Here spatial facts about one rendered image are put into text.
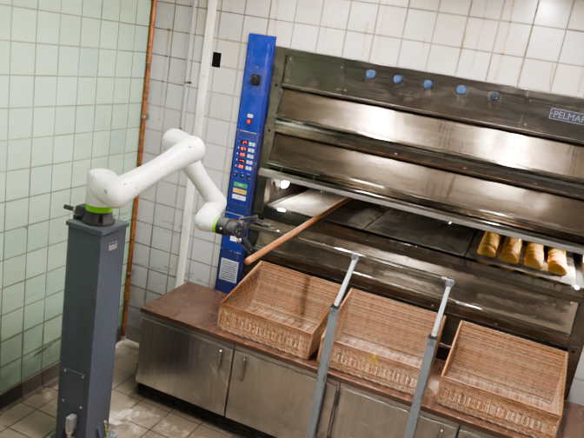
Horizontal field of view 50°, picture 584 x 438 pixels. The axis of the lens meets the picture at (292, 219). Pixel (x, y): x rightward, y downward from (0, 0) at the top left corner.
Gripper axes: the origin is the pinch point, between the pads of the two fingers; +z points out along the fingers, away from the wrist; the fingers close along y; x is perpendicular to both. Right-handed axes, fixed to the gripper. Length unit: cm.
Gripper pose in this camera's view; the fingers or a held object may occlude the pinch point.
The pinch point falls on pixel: (265, 237)
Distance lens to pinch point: 311.2
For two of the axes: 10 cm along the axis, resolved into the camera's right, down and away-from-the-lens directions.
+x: -3.6, 1.9, -9.1
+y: -1.7, 9.5, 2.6
